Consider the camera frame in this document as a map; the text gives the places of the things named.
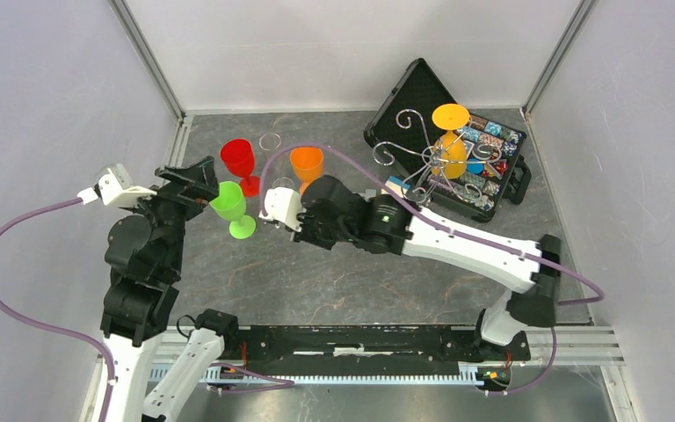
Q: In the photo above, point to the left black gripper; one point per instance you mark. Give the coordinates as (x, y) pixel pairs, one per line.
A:
(200, 182)

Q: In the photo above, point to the green wine glass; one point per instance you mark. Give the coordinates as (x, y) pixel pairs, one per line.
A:
(230, 205)

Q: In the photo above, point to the red wine glass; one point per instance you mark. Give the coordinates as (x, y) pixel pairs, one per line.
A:
(238, 157)

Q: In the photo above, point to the clear wine glass front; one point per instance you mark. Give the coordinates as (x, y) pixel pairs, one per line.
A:
(270, 142)

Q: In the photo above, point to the clear wine glass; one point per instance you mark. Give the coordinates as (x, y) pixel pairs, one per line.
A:
(270, 142)
(283, 182)

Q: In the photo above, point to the orange wine glass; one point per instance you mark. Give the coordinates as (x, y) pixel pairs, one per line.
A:
(307, 163)

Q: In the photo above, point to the yellow wine glass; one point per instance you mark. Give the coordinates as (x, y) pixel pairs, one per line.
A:
(450, 148)

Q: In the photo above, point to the clear wine glass back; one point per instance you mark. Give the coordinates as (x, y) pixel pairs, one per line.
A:
(283, 182)

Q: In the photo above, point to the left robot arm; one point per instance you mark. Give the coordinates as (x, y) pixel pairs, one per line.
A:
(145, 254)

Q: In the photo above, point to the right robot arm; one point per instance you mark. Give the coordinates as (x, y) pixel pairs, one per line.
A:
(327, 213)

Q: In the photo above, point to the chrome wine glass rack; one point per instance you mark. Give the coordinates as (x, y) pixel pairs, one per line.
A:
(430, 157)

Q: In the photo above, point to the grey metal tool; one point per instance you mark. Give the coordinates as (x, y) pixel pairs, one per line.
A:
(368, 194)

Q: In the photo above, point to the white blue block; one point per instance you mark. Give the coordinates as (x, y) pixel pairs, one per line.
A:
(396, 183)

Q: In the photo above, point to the black open case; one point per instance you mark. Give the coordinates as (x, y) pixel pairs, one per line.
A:
(402, 131)

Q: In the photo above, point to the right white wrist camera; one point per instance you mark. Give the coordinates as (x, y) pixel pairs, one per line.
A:
(282, 206)

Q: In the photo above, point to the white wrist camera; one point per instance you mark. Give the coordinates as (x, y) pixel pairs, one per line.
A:
(115, 188)
(282, 206)

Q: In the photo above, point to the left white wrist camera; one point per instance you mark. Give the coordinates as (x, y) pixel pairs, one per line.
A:
(115, 188)

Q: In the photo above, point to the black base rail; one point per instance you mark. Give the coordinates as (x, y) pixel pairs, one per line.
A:
(395, 354)

